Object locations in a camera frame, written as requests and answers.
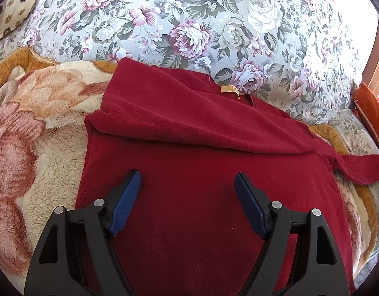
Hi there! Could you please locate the dark red fleece sweater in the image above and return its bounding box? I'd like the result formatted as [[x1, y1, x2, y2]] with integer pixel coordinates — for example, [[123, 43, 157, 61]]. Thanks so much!
[[75, 58, 379, 296]]

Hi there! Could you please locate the floral grey bed sheet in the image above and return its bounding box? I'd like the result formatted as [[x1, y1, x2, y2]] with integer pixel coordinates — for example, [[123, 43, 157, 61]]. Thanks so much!
[[0, 0, 379, 158]]

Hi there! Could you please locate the cream patterned pillow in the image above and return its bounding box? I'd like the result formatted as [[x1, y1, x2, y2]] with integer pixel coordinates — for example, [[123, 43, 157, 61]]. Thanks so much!
[[0, 0, 41, 46]]

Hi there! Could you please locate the orange cushion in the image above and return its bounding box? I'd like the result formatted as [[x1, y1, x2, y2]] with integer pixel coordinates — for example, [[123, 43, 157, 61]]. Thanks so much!
[[352, 83, 379, 155]]

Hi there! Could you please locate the wooden bed frame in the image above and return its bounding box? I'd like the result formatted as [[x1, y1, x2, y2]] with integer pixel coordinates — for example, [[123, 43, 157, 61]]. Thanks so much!
[[361, 21, 379, 99]]

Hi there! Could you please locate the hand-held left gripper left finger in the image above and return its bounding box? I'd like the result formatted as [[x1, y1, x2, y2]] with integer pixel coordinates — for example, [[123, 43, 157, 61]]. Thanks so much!
[[24, 169, 142, 296]]

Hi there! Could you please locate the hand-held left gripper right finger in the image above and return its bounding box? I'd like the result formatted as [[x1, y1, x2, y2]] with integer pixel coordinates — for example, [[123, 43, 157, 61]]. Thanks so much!
[[234, 173, 350, 296]]

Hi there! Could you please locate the fluffy cream floral blanket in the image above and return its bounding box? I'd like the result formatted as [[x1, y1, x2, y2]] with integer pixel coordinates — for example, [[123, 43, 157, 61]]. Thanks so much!
[[0, 47, 119, 272]]

